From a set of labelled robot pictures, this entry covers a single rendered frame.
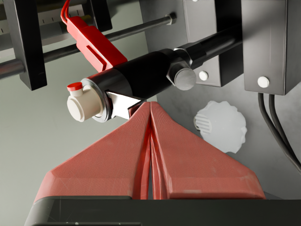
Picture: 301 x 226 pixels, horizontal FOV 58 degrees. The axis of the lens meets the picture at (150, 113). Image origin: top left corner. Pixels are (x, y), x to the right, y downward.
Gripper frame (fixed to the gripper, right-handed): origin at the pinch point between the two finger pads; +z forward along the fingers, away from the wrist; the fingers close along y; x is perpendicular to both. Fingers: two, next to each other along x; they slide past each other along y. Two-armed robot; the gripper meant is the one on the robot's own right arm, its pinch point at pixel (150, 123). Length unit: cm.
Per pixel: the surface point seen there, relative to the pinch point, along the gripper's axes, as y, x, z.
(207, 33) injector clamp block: -5.4, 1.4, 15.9
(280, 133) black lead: -11.1, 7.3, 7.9
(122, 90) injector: 1.6, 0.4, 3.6
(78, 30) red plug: 4.8, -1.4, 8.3
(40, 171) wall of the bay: 17.9, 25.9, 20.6
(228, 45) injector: -6.6, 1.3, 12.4
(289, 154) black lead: -11.0, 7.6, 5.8
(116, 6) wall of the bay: 6.0, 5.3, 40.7
